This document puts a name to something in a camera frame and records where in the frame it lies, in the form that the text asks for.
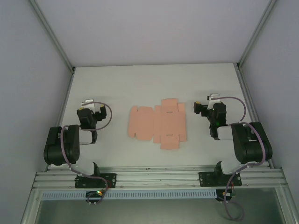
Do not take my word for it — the pink cardboard box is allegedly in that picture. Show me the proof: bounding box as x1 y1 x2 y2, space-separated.
128 98 188 150

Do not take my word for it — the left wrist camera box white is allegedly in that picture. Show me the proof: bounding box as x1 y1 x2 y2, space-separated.
80 99 101 112

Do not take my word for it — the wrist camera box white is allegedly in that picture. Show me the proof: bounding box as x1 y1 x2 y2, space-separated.
206 93 221 110
80 99 101 112

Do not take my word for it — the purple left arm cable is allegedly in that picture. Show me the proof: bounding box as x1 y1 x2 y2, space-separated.
60 102 113 206

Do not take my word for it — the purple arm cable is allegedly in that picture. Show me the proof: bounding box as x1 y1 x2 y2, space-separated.
60 102 113 206
219 96 273 221

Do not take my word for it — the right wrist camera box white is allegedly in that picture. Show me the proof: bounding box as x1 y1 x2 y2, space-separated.
206 93 221 110

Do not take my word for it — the aluminium table side rail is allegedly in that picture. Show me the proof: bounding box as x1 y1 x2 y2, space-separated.
46 67 76 171
233 63 275 168

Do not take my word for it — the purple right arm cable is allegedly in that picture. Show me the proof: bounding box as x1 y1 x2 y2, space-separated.
219 96 273 221

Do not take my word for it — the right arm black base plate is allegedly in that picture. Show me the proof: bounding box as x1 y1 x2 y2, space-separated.
198 171 242 187

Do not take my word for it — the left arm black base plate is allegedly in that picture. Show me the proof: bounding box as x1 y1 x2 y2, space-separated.
74 173 117 189

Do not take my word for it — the aluminium mounting rail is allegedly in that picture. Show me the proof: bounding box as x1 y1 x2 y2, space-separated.
32 165 288 190

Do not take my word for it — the aluminium frame post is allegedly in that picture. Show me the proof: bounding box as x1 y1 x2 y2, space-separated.
29 0 76 73
235 0 278 70

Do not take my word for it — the light blue slotted cable duct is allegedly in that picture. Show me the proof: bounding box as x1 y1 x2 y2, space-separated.
41 189 217 201

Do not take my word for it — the aluminium lower frame bar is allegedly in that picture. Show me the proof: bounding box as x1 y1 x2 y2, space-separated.
275 186 299 224
20 189 44 224

